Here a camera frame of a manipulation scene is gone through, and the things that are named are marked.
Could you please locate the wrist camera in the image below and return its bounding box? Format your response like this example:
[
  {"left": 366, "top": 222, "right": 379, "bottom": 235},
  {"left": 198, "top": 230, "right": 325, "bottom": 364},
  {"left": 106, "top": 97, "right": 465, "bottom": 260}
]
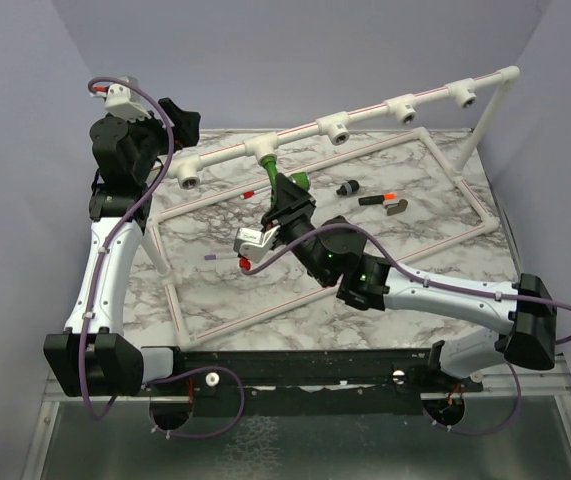
[
  {"left": 91, "top": 83, "right": 149, "bottom": 122},
  {"left": 233, "top": 226, "right": 280, "bottom": 272}
]

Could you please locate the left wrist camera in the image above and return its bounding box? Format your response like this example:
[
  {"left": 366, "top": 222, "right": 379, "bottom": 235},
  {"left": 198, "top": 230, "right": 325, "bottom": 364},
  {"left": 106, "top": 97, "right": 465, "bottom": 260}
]
[{"left": 91, "top": 83, "right": 149, "bottom": 122}]

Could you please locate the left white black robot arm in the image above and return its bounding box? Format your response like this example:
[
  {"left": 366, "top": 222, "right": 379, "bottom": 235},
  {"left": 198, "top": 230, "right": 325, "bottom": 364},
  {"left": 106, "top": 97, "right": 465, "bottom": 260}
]
[{"left": 44, "top": 98, "right": 200, "bottom": 397}]

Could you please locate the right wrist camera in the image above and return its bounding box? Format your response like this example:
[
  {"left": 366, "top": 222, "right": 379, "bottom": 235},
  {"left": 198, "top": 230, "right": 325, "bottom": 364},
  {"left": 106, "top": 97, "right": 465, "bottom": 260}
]
[{"left": 233, "top": 226, "right": 280, "bottom": 272}]

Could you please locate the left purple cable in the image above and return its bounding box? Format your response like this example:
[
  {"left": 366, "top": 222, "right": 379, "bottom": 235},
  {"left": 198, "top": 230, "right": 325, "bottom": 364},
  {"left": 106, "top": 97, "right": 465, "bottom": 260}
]
[{"left": 77, "top": 75, "right": 176, "bottom": 421}]

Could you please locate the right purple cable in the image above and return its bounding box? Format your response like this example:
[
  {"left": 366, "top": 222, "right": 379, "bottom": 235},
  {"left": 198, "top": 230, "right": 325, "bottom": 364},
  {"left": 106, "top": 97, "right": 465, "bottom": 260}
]
[{"left": 242, "top": 223, "right": 571, "bottom": 346}]

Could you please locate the brown metal lever piece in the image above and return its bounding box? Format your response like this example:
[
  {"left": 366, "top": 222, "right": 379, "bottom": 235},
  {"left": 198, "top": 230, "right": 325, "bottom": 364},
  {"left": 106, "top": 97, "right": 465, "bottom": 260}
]
[{"left": 386, "top": 200, "right": 408, "bottom": 216}]

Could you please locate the green plastic water faucet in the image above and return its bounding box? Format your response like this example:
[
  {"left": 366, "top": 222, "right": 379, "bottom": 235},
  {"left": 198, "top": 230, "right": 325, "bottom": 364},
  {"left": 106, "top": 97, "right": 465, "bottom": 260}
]
[{"left": 258, "top": 155, "right": 310, "bottom": 191}]

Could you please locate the orange black marker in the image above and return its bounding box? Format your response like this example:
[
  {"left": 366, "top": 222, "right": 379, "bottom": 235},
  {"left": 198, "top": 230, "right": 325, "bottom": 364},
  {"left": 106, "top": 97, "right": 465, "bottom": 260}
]
[{"left": 358, "top": 193, "right": 397, "bottom": 206}]

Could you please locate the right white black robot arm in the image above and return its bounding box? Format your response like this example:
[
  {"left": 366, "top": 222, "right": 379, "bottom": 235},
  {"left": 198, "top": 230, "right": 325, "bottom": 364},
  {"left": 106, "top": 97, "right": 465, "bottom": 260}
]
[{"left": 261, "top": 174, "right": 557, "bottom": 391}]

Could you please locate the black grey faucet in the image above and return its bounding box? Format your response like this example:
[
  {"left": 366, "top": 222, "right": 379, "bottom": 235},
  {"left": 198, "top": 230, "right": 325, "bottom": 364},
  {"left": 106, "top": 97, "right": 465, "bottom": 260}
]
[{"left": 336, "top": 180, "right": 360, "bottom": 196}]

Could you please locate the purple capped white pen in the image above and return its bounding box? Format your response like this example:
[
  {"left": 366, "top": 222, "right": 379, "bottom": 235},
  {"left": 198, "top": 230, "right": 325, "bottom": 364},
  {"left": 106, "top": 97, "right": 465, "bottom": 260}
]
[{"left": 203, "top": 252, "right": 238, "bottom": 261}]

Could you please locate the purple cable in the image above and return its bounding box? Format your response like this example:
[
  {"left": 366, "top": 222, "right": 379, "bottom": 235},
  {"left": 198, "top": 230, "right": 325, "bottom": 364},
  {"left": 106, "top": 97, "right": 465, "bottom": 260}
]
[
  {"left": 77, "top": 75, "right": 176, "bottom": 421},
  {"left": 242, "top": 223, "right": 571, "bottom": 346}
]

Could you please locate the white PVC pipe rack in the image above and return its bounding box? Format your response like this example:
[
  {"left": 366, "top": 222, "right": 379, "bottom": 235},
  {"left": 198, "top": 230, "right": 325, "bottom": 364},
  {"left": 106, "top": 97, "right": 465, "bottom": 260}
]
[{"left": 150, "top": 66, "right": 520, "bottom": 349}]

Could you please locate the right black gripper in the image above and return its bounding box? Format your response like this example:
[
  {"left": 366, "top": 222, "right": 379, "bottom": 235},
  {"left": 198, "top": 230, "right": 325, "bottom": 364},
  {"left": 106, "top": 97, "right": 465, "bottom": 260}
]
[{"left": 260, "top": 172, "right": 332, "bottom": 286}]

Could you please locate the red capped white pen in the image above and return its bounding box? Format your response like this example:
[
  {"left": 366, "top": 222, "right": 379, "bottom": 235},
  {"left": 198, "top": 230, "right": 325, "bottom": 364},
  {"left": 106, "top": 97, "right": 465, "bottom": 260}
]
[{"left": 240, "top": 186, "right": 271, "bottom": 200}]

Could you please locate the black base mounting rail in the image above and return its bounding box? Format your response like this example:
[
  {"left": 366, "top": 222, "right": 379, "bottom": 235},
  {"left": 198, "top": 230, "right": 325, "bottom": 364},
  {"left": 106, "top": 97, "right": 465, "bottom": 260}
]
[{"left": 142, "top": 348, "right": 482, "bottom": 417}]

